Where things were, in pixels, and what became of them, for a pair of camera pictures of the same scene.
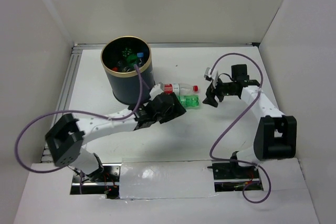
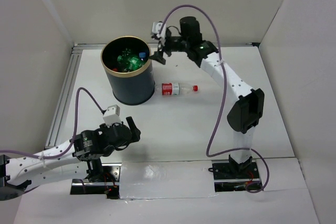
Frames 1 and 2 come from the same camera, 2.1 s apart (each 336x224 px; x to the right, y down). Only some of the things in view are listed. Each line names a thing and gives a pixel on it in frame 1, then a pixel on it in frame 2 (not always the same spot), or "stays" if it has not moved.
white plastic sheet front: x=157 y=179 stays
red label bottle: x=179 y=88 stays
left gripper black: x=175 y=110 -> x=136 y=131
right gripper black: x=210 y=94 -> x=158 y=55
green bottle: x=190 y=100 -> x=133 y=62
